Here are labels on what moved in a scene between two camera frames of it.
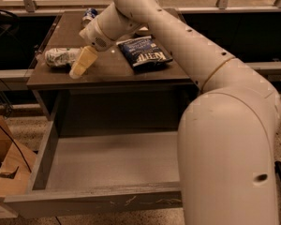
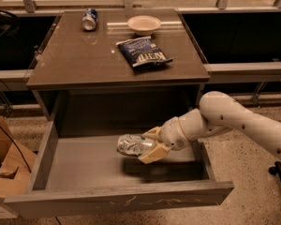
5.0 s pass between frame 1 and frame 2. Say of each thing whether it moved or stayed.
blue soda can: stayed
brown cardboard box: stayed
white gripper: moved
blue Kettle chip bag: stayed
